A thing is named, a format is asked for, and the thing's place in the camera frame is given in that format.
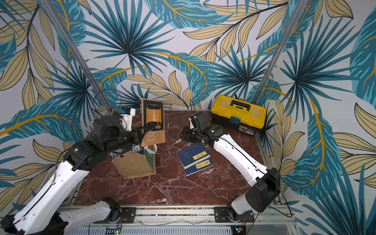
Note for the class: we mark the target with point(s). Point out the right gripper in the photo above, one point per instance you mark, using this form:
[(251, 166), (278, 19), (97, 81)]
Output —
[(193, 132)]

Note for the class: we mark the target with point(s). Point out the green burlap Christmas bag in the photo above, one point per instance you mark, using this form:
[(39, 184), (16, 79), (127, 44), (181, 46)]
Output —
[(131, 165)]

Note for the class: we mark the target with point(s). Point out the brown cover book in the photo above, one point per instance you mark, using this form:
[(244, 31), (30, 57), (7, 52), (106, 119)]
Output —
[(153, 122)]

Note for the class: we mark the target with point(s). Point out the dark wolf cover book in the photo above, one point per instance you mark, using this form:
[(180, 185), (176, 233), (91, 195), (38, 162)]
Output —
[(138, 149)]

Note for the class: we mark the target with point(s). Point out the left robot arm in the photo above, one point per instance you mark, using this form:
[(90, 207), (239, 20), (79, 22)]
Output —
[(40, 215)]

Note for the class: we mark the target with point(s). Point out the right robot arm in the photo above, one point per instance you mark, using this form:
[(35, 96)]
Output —
[(264, 182)]

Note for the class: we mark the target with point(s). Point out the blue book top stack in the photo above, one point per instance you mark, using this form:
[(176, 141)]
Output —
[(193, 155)]

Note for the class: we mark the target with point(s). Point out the blue book stack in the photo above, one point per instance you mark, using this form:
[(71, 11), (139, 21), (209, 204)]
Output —
[(198, 167), (193, 155)]

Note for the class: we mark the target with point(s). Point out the blue book middle stack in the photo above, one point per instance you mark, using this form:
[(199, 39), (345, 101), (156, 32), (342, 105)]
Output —
[(198, 167)]

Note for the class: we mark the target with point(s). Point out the yellow black toolbox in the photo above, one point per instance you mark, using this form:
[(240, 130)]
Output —
[(238, 115)]

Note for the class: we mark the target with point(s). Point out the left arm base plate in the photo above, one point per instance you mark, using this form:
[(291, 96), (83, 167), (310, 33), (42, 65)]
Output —
[(123, 216)]

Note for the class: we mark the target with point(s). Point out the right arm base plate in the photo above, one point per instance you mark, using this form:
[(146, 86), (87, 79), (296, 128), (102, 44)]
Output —
[(226, 214)]

